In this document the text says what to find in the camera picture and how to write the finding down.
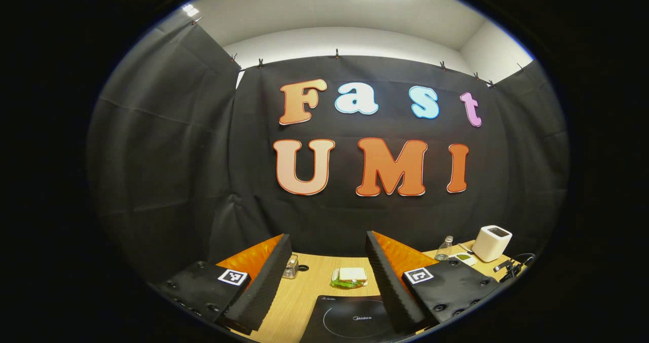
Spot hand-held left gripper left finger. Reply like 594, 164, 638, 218
152, 234, 294, 336

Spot white toaster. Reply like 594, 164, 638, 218
472, 225, 513, 263

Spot clear plastic water bottle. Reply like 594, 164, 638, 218
435, 236, 454, 262

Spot metal wire basket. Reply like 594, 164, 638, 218
281, 254, 300, 280

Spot black induction cooktop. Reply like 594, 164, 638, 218
299, 295, 402, 343

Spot row of cloth clips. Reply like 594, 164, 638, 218
191, 17, 526, 88

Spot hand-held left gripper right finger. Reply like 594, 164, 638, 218
365, 230, 500, 335

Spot sandwich with lettuce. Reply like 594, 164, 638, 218
331, 267, 369, 289

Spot black backdrop cloth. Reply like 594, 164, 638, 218
86, 21, 571, 303

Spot steel pot with black handles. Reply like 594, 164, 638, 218
493, 253, 536, 284

